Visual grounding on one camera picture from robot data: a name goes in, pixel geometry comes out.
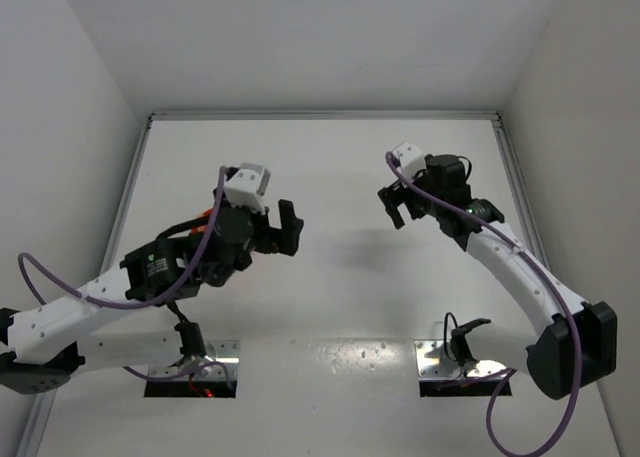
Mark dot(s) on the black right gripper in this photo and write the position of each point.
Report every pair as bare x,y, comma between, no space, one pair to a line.
391,206

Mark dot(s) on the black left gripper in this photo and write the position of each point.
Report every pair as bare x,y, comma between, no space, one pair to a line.
285,239

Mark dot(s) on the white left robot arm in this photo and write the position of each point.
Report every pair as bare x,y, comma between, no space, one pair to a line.
46,347

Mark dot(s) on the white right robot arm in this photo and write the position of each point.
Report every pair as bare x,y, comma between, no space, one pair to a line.
576,341

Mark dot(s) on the orange round divided container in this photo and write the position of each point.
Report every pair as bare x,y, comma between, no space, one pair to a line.
200,223

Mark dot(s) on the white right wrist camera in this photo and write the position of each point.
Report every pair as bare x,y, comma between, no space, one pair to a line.
408,159

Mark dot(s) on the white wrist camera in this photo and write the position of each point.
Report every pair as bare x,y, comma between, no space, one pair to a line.
245,187
408,159

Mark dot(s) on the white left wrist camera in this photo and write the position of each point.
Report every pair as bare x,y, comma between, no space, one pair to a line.
245,187

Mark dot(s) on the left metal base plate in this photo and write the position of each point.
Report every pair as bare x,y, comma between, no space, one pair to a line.
220,359

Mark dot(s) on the metal base plate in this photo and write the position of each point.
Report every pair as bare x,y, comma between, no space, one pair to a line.
434,366
220,359

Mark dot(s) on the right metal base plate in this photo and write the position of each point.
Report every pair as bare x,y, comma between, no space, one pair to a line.
434,366

